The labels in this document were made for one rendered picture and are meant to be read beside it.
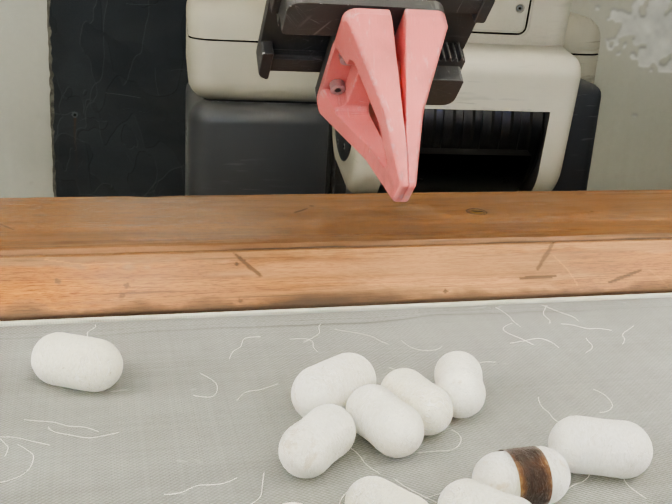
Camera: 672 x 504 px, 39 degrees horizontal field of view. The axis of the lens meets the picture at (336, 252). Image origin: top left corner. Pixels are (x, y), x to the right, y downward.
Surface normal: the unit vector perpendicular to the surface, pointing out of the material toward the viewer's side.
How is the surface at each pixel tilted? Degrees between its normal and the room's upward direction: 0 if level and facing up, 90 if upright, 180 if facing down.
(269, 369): 0
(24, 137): 90
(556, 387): 0
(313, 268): 45
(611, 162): 90
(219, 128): 90
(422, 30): 62
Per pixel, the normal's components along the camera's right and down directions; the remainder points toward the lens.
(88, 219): 0.06, -0.94
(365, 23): 0.24, -0.14
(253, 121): 0.17, 0.19
